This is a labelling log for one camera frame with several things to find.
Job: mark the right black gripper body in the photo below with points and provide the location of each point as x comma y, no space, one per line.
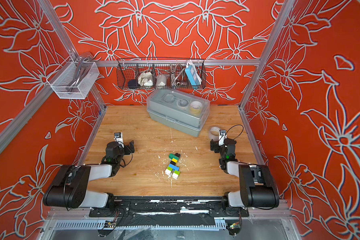
217,148

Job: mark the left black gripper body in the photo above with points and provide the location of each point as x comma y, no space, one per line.
126,151

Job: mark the dark green lego brick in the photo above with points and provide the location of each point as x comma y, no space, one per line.
172,156

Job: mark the blue lego brick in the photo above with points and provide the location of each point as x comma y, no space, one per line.
174,167

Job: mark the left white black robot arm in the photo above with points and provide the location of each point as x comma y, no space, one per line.
69,188

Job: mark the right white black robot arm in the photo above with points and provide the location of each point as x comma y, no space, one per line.
257,185

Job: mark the clear tape roll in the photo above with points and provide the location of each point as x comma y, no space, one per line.
214,133

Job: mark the grey plastic toolbox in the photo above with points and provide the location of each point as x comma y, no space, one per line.
178,110

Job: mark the white crumpled item in basket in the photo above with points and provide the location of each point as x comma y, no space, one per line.
145,79

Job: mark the blue box in basket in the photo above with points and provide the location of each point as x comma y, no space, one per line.
192,75

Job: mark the clear plastic bin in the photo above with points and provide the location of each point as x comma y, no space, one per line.
74,80

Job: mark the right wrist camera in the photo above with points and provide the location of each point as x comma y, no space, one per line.
222,136

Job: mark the black wire basket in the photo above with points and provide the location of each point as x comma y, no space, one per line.
168,73

